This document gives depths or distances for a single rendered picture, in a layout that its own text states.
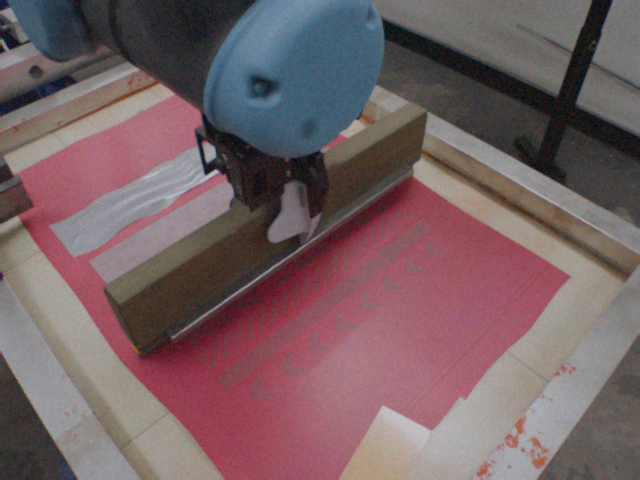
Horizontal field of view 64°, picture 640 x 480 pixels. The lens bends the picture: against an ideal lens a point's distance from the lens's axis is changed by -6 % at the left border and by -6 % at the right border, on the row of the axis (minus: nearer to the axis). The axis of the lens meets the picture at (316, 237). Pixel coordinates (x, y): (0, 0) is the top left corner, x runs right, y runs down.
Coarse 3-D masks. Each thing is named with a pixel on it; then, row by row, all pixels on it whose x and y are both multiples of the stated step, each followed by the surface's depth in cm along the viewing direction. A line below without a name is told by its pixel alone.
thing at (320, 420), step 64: (128, 128) 76; (64, 192) 67; (192, 192) 67; (64, 256) 60; (128, 256) 60; (192, 384) 49; (320, 384) 49; (384, 384) 49; (256, 448) 45; (320, 448) 45
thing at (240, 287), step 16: (400, 176) 64; (368, 192) 62; (384, 192) 62; (352, 208) 60; (320, 224) 58; (336, 224) 58; (320, 240) 58; (272, 256) 55; (288, 256) 55; (256, 272) 54; (272, 272) 54; (224, 288) 52; (240, 288) 52; (208, 304) 51; (224, 304) 51; (192, 320) 50; (176, 336) 49
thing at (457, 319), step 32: (160, 128) 76; (192, 128) 76; (224, 192) 67; (416, 192) 67; (448, 224) 63; (480, 224) 63; (448, 256) 60; (480, 256) 60; (512, 256) 60; (416, 288) 57; (448, 288) 57; (480, 288) 57; (512, 288) 57; (544, 288) 57; (384, 320) 54; (416, 320) 54; (448, 320) 54; (480, 320) 54; (512, 320) 54; (416, 352) 51; (448, 352) 51; (480, 352) 51; (448, 384) 49
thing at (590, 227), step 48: (48, 96) 76; (96, 96) 78; (384, 96) 75; (0, 144) 71; (432, 144) 70; (480, 144) 68; (528, 192) 62; (576, 240) 60; (624, 240) 56; (0, 288) 52; (624, 288) 52; (0, 336) 48; (624, 336) 48; (48, 384) 45; (576, 384) 45; (96, 432) 42; (528, 432) 42
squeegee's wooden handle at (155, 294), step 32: (384, 128) 59; (416, 128) 62; (352, 160) 56; (384, 160) 61; (416, 160) 67; (352, 192) 60; (224, 224) 49; (256, 224) 50; (160, 256) 46; (192, 256) 47; (224, 256) 50; (256, 256) 53; (128, 288) 44; (160, 288) 46; (192, 288) 49; (128, 320) 45; (160, 320) 48
